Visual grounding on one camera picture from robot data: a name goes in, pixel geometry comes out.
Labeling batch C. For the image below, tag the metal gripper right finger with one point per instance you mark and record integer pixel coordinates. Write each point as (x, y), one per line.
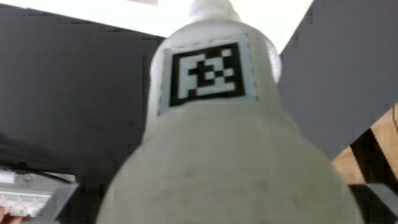
(378, 200)

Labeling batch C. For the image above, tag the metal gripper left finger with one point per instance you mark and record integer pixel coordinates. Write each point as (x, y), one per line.
(54, 206)

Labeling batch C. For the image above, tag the white lamp bulb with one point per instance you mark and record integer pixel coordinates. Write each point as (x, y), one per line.
(227, 168)

